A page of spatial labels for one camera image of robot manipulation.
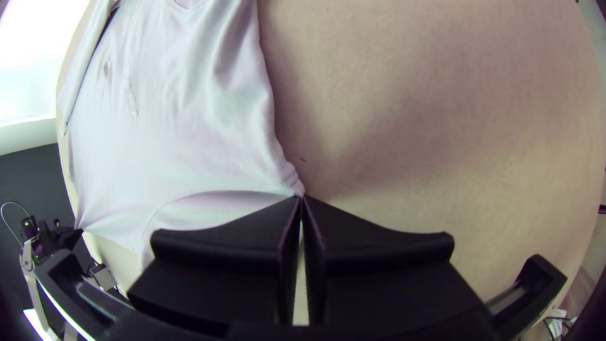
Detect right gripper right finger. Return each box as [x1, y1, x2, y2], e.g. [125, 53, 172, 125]
[302, 194, 487, 328]

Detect grey t-shirt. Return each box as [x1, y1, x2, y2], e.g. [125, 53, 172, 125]
[56, 0, 306, 273]

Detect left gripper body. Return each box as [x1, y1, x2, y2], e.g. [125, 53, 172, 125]
[40, 220, 85, 260]

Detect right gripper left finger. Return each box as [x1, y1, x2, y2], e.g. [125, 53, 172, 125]
[126, 195, 302, 335]

